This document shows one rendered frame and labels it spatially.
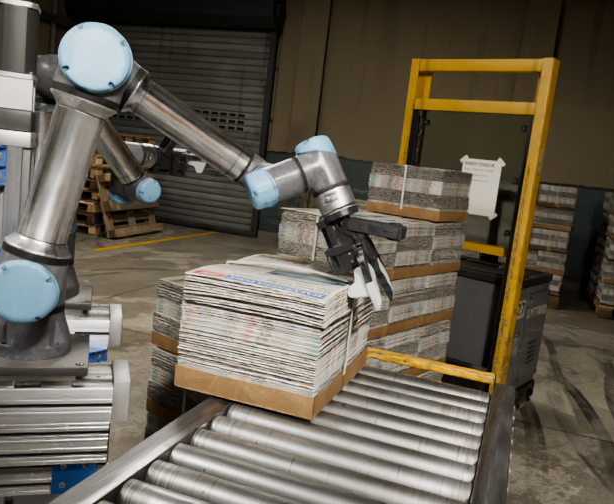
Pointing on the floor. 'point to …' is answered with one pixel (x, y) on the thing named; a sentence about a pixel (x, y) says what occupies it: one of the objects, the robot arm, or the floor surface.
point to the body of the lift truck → (465, 350)
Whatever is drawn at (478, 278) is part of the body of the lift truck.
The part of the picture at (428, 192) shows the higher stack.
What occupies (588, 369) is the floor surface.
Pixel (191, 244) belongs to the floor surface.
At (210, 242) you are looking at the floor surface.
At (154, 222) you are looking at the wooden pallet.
